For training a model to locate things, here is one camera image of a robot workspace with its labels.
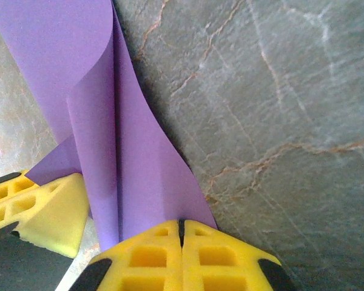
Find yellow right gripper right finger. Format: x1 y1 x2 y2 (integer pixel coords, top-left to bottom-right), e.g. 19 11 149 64
181 219 295 291

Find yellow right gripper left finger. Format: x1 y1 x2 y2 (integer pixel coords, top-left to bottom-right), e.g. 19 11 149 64
69 219 182 291

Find purple cloth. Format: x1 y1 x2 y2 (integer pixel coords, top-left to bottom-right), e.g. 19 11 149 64
0 0 219 252

